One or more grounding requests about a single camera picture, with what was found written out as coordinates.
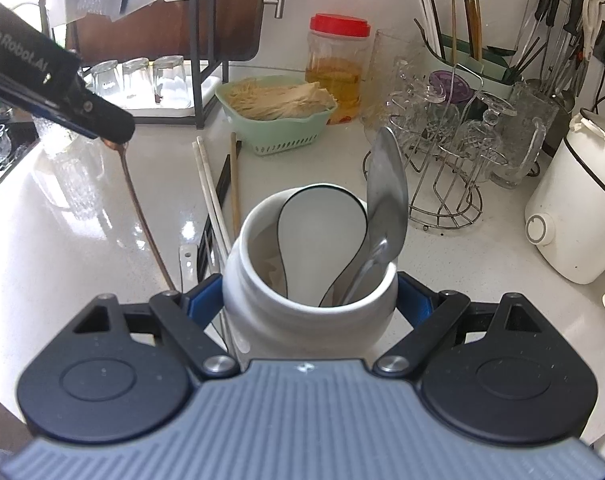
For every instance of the dried noodle bundle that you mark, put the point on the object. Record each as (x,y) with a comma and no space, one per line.
(277,100)

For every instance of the upturned stemmed glass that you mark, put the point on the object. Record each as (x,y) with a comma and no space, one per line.
(487,125)

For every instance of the black-rimmed white ceramic spoon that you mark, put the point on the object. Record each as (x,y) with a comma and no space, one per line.
(317,225)

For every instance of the white ceramic mug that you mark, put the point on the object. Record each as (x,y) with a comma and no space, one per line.
(307,330)

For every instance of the upturned drinking glass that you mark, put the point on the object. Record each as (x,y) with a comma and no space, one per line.
(105,77)
(137,77)
(172,80)

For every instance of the purple round lid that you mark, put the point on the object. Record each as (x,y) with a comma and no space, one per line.
(450,85)

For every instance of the red-lidded plastic jar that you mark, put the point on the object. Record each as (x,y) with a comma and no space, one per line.
(340,70)

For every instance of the copper-coloured spoon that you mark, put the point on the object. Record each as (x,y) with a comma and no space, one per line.
(142,220)

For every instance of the small metal spoon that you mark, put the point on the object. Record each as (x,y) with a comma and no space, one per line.
(377,255)

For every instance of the dark wooden cutting board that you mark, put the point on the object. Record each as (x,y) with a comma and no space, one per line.
(232,10)

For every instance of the large metal spoon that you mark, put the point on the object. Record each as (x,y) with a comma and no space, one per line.
(387,185)

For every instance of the green utensil caddy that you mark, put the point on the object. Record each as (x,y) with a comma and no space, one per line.
(487,80)

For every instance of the black metal dish rack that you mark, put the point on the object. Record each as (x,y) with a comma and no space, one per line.
(200,60)

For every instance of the white chopstick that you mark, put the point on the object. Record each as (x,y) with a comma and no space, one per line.
(208,195)
(216,195)

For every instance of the plain white ceramic spoon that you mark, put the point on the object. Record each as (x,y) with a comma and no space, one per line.
(188,260)

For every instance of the green plastic basket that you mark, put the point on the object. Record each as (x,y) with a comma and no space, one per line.
(282,135)

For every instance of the white electric cooking pot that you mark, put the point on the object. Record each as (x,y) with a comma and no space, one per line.
(572,210)

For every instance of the upturned glasses on tray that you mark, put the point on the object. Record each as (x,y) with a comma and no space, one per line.
(207,92)

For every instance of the textured glass mug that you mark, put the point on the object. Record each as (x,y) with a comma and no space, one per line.
(525,130)

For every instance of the textured glass pitcher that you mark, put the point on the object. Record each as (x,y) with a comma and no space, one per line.
(57,135)

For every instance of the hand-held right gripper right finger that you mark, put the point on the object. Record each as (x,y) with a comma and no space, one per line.
(410,300)

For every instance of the upturned clear glass cup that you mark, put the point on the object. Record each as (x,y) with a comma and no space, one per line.
(422,105)

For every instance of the set of hanging kitchen utensils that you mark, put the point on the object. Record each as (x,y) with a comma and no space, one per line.
(552,35)

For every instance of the tall clear glass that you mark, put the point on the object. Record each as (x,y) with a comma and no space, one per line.
(387,85)

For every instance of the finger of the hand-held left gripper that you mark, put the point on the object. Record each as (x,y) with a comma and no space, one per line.
(107,122)

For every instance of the wooden chopstick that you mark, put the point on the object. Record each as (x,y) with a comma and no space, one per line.
(235,185)

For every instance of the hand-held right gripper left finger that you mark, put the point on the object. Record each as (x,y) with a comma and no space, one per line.
(202,302)

